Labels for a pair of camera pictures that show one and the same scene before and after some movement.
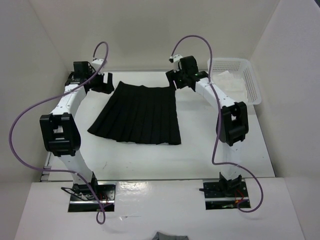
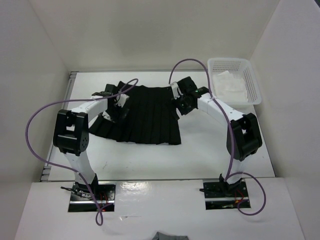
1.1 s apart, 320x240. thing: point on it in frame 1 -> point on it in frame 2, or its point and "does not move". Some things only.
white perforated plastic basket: x=235 y=78 does not move
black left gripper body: x=97 y=84 -> x=113 y=113
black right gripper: x=171 y=75 -> x=182 y=111
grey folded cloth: x=160 y=236 does not move
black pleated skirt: x=140 y=114 does not move
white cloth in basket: x=231 y=86 does not move
